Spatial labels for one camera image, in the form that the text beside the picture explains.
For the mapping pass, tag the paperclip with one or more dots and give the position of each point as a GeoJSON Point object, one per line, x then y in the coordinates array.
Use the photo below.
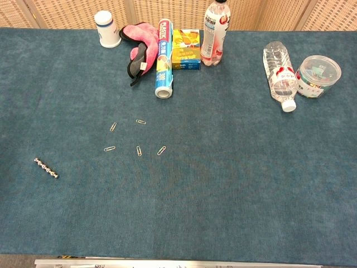
{"type": "Point", "coordinates": [161, 150]}
{"type": "Point", "coordinates": [109, 148]}
{"type": "Point", "coordinates": [139, 151]}
{"type": "Point", "coordinates": [113, 127]}
{"type": "Point", "coordinates": [140, 121]}

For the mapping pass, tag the silver metal bead chain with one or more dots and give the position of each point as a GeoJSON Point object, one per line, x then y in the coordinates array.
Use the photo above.
{"type": "Point", "coordinates": [46, 167]}

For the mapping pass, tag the blue felt table cloth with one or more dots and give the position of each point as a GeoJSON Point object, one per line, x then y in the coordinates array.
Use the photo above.
{"type": "Point", "coordinates": [223, 167]}

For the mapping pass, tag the blue plastic wrap roll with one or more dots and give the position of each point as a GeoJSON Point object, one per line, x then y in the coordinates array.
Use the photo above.
{"type": "Point", "coordinates": [164, 61]}

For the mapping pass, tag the yellow and blue carton box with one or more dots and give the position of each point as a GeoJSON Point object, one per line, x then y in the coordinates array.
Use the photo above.
{"type": "Point", "coordinates": [186, 50]}

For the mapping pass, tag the pink and grey plush mask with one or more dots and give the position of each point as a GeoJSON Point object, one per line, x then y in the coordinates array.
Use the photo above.
{"type": "Point", "coordinates": [149, 42]}

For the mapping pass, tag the pink drink bottle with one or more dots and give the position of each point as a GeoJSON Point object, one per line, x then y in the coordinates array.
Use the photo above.
{"type": "Point", "coordinates": [214, 36]}

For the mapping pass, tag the clear water bottle white cap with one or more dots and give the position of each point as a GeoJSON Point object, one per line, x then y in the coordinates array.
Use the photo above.
{"type": "Point", "coordinates": [279, 72]}

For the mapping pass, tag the woven rattan folding screen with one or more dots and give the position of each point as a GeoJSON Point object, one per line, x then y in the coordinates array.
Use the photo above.
{"type": "Point", "coordinates": [181, 14]}

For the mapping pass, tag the white paper cup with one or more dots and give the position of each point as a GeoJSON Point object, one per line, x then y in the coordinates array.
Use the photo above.
{"type": "Point", "coordinates": [107, 30]}

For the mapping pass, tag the clear tub of binder clips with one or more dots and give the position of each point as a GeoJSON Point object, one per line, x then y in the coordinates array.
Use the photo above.
{"type": "Point", "coordinates": [318, 75]}

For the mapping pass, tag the aluminium table edge rail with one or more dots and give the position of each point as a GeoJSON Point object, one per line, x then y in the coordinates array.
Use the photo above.
{"type": "Point", "coordinates": [167, 263]}

